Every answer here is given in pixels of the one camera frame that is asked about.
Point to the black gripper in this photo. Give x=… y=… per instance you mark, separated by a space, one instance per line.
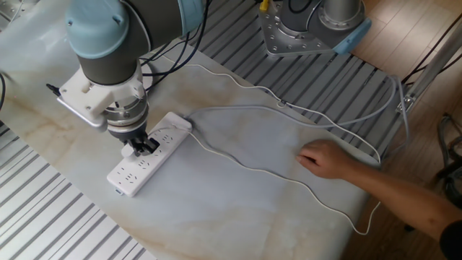
x=129 y=135

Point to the white plug adapter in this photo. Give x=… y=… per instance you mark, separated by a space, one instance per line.
x=126 y=151

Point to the person's bare forearm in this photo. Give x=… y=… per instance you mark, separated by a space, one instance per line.
x=397 y=198

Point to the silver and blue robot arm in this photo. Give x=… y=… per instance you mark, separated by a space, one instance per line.
x=97 y=29

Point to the white power strip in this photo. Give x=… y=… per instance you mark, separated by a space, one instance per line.
x=144 y=173

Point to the person's bare hand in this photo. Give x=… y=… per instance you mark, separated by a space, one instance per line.
x=325 y=159

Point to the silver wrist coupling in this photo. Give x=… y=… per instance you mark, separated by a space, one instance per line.
x=127 y=115

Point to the yellow connector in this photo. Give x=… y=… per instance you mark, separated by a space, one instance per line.
x=264 y=5

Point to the dark metal chair base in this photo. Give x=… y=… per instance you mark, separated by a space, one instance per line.
x=451 y=159

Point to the black shirt sleeve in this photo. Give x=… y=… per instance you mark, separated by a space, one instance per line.
x=453 y=242

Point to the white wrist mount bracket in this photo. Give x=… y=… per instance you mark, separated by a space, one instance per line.
x=94 y=99

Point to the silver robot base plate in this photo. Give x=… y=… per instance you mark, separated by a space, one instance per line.
x=274 y=39

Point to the aluminium frame post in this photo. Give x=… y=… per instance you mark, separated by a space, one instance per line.
x=429 y=68

